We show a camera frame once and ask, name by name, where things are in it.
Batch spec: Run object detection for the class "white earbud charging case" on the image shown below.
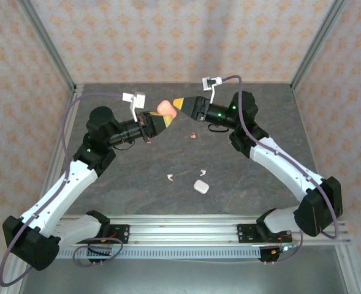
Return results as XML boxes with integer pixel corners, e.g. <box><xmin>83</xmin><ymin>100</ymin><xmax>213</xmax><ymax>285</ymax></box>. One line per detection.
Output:
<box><xmin>193</xmin><ymin>179</ymin><xmax>210</xmax><ymax>194</ymax></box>

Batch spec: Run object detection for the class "thin black right gripper cable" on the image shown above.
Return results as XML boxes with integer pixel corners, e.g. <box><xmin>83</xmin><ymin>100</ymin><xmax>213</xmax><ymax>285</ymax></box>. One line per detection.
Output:
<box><xmin>207</xmin><ymin>123</ymin><xmax>230</xmax><ymax>134</ymax></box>

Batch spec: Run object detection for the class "slotted grey cable duct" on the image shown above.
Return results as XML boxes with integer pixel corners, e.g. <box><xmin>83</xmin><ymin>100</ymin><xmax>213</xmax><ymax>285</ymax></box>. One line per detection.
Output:
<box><xmin>56</xmin><ymin>247</ymin><xmax>262</xmax><ymax>260</ymax></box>

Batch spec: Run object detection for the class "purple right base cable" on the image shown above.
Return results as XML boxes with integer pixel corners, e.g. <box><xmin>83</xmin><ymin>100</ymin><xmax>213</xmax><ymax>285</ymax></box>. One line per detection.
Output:
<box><xmin>261</xmin><ymin>231</ymin><xmax>304</xmax><ymax>266</ymax></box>

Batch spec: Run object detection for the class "grey metal lower panel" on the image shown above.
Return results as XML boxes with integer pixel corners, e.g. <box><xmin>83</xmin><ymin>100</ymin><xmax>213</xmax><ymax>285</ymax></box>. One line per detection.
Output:
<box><xmin>17</xmin><ymin>258</ymin><xmax>349</xmax><ymax>294</ymax></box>

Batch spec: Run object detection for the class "thin black left gripper cable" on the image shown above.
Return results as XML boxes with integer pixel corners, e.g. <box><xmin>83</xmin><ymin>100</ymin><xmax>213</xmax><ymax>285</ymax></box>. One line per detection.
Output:
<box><xmin>112</xmin><ymin>141</ymin><xmax>136</xmax><ymax>151</ymax></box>

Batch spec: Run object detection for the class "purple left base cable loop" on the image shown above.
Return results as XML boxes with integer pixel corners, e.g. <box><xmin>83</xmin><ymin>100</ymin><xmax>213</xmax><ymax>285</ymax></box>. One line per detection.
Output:
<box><xmin>72</xmin><ymin>237</ymin><xmax>124</xmax><ymax>268</ymax></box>

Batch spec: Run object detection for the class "aluminium upright frame post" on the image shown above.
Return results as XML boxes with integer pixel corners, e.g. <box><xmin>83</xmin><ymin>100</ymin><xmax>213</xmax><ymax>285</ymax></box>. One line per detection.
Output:
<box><xmin>16</xmin><ymin>0</ymin><xmax>77</xmax><ymax>92</ymax></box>
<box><xmin>290</xmin><ymin>0</ymin><xmax>349</xmax><ymax>92</ymax></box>

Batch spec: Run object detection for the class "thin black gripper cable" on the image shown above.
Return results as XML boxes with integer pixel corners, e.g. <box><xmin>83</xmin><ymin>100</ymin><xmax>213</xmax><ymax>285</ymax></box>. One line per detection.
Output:
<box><xmin>207</xmin><ymin>123</ymin><xmax>230</xmax><ymax>134</ymax></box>
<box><xmin>112</xmin><ymin>141</ymin><xmax>136</xmax><ymax>151</ymax></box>

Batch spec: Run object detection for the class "aluminium table edge rail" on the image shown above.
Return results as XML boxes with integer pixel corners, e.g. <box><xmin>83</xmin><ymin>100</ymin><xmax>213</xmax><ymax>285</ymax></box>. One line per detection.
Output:
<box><xmin>0</xmin><ymin>84</ymin><xmax>85</xmax><ymax>294</ymax></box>
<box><xmin>290</xmin><ymin>82</ymin><xmax>361</xmax><ymax>294</ymax></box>

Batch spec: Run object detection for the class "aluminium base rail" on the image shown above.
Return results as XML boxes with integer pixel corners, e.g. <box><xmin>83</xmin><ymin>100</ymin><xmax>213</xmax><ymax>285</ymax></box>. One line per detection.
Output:
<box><xmin>56</xmin><ymin>214</ymin><xmax>352</xmax><ymax>246</ymax></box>

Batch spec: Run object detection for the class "pink earbud charging case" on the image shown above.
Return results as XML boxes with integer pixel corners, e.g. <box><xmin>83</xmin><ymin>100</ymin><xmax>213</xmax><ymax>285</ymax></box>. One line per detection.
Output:
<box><xmin>156</xmin><ymin>99</ymin><xmax>178</xmax><ymax>119</ymax></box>

